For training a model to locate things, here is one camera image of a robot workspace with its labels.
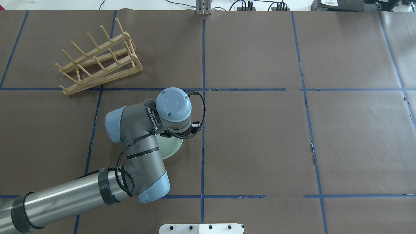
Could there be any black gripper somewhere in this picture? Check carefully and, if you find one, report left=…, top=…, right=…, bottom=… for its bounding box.
left=160, top=121, right=202, bottom=139

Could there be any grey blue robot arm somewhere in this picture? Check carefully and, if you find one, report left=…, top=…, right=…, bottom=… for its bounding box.
left=1, top=87, right=206, bottom=234

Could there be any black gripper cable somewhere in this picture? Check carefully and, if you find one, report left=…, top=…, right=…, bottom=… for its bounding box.
left=115, top=92, right=206, bottom=197

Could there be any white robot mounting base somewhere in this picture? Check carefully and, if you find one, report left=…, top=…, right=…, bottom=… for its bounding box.
left=159, top=223, right=245, bottom=234

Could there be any aluminium frame post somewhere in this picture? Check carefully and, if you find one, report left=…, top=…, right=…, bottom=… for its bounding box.
left=196, top=0, right=212, bottom=15

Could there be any wooden dish rack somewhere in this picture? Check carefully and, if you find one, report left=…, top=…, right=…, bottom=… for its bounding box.
left=55, top=18, right=144, bottom=96

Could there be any light green round plate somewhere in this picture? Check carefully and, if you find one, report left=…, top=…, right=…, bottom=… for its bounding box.
left=156, top=135, right=183, bottom=160

